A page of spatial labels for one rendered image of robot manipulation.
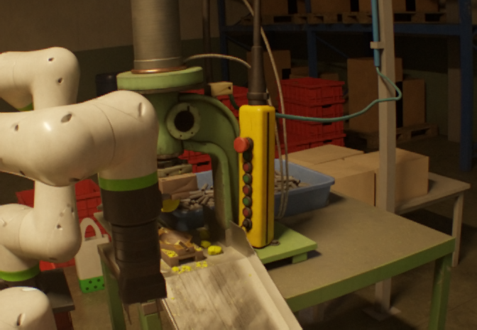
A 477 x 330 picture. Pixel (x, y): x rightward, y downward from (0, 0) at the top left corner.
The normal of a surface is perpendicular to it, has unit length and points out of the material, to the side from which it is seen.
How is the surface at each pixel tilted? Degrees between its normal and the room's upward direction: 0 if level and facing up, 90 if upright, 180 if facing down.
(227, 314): 30
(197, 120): 90
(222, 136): 90
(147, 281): 87
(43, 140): 71
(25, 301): 14
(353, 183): 90
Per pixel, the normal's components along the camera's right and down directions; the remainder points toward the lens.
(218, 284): 0.17, -0.76
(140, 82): -0.29, 0.23
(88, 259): 0.44, 0.09
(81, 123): 0.71, -0.53
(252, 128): -0.65, 0.12
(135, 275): 0.39, 0.33
